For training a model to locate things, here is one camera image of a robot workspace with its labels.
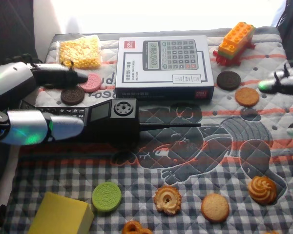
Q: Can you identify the pink sandwich cookie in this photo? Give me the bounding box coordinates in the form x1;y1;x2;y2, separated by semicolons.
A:
79;73;103;93

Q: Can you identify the calculator box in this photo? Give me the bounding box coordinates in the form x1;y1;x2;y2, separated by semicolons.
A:
114;36;215;100

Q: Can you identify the black coiled cable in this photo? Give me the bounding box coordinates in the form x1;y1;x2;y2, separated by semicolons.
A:
0;54;43;70

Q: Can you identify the green sandwich cookie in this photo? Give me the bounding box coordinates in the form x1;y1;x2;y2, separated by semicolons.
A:
91;181;123;213

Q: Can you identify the yellow sponge block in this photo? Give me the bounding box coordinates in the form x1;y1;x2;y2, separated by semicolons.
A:
26;192;95;234

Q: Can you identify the swirl butter cookie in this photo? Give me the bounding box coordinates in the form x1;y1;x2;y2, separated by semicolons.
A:
248;175;278;205

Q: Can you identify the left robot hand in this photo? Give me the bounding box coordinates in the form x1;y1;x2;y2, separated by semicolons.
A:
0;60;89;147

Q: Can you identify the ring-shaped butter cookie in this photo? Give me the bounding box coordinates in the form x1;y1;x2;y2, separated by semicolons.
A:
153;185;182;215

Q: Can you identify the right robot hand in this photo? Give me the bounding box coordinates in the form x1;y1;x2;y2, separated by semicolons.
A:
257;58;293;141

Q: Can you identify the orange toy brick build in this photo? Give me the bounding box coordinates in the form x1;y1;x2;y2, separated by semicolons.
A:
212;21;256;66

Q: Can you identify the bag of yellow beads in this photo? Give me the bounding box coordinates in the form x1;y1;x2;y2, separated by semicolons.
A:
55;35;102;70

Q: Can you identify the pretzel-shaped cookie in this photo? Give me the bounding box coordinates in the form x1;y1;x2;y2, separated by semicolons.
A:
122;220;153;234

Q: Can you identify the large black toy phone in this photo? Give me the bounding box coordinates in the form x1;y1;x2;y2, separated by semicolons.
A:
19;98;202;147

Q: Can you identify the round tan biscuit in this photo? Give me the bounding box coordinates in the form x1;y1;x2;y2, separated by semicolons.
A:
201;193;230;223
235;87;260;108

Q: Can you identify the grey quilt with bear print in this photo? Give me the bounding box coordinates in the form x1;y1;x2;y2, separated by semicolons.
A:
4;26;293;234

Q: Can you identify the brown sandwich cookie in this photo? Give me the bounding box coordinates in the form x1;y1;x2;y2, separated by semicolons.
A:
60;85;85;106
216;70;242;91

